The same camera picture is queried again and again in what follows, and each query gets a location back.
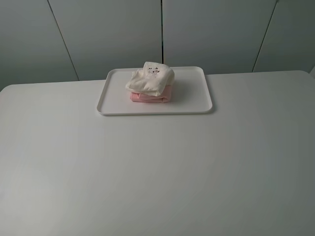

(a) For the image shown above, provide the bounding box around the pink towel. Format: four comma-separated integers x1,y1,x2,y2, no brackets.
130,86,172,103

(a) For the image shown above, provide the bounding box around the cream white towel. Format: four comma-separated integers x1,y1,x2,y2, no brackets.
125,61,175,96

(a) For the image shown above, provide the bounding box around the white rectangular plastic tray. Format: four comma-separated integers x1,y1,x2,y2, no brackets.
96,66,213,116

